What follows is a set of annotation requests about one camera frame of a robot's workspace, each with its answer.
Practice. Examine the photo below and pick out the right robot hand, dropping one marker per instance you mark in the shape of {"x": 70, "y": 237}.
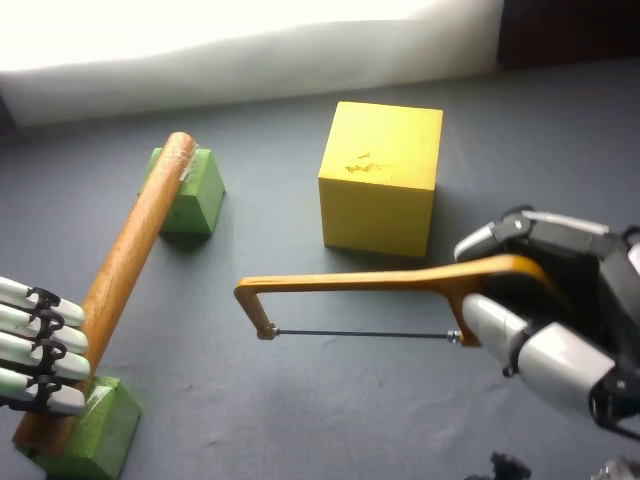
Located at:
{"x": 560, "y": 365}

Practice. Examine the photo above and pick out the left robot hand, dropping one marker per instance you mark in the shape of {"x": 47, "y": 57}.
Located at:
{"x": 35, "y": 345}

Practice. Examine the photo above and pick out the wooden rod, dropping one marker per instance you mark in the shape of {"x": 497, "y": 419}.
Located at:
{"x": 130, "y": 240}

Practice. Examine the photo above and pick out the green support block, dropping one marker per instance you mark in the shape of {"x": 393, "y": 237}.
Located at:
{"x": 200, "y": 200}
{"x": 105, "y": 430}

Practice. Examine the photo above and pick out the grey table cloth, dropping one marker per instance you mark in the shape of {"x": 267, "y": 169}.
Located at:
{"x": 300, "y": 410}

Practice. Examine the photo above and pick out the yellow cube block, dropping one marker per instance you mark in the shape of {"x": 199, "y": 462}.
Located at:
{"x": 380, "y": 150}

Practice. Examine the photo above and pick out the white backdrop sheet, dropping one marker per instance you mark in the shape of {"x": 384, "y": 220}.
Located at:
{"x": 250, "y": 65}

